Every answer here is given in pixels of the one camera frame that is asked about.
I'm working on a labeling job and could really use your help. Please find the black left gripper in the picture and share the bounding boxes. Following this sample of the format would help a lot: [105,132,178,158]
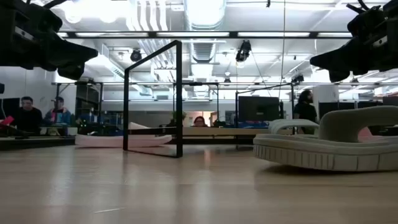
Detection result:
[0,0,99,81]

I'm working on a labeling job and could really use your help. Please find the black storage rack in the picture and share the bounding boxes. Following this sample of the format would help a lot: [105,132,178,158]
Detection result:
[75,83,102,121]

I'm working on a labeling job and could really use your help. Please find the pink slide sandal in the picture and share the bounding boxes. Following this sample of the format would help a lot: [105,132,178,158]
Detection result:
[357,126,384,143]
[74,121,173,149]

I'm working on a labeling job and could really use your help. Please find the silver ceiling duct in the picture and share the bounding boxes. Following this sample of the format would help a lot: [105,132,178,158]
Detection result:
[183,0,228,30]

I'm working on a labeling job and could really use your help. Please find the thin hanging cable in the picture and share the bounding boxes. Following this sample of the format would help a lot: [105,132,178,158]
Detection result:
[280,0,286,99]

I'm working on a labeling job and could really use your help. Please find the black monitor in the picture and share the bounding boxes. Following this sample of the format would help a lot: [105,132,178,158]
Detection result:
[238,95,280,122]

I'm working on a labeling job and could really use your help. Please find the red object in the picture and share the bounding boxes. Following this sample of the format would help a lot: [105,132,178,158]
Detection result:
[0,115,15,127]

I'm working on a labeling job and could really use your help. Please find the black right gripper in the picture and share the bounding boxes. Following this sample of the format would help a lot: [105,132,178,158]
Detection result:
[310,0,398,83]

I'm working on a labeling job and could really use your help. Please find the background wooden table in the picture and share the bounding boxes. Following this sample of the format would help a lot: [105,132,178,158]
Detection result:
[182,126,271,138]

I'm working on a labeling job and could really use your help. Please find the wooden shelf with black frame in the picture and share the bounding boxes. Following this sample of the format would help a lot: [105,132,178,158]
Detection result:
[123,39,183,159]

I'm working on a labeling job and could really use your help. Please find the black overhead camera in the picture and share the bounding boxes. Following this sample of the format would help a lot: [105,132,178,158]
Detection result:
[235,39,252,63]

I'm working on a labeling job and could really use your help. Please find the black metal table frame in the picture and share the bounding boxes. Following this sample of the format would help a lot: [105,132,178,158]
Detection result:
[0,135,256,152]

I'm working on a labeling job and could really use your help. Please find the grey slide sandal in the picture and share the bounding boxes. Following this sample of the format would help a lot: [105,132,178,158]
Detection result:
[268,118,320,135]
[252,105,398,172]

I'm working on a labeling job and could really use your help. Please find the black overhead rig beam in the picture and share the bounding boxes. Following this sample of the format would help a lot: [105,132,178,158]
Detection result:
[57,30,354,40]

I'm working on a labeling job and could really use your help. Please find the person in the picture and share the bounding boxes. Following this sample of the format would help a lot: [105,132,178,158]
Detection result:
[192,116,208,128]
[14,96,44,137]
[43,96,73,127]
[293,89,318,135]

